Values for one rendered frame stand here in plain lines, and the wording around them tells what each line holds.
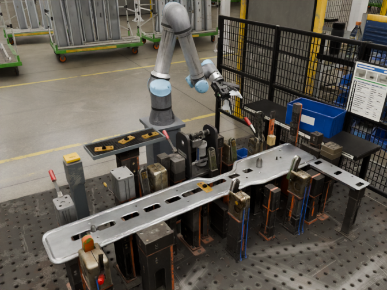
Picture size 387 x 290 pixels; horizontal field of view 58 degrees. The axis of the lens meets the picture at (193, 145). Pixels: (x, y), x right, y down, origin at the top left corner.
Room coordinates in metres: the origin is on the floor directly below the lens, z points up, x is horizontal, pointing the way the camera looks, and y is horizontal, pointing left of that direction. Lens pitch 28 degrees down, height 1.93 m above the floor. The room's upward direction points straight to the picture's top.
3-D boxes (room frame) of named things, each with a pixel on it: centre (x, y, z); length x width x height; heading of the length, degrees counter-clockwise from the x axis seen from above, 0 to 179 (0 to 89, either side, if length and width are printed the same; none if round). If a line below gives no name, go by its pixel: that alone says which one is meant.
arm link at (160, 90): (1.89, 0.18, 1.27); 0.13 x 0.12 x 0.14; 12
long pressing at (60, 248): (1.33, -0.04, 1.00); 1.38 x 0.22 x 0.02; 124
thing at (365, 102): (1.83, -0.95, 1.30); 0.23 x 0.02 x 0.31; 34
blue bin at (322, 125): (1.96, -0.73, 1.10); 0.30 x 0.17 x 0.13; 44
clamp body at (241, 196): (1.24, -0.20, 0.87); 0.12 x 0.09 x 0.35; 34
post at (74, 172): (1.36, 0.54, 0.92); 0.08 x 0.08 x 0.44; 34
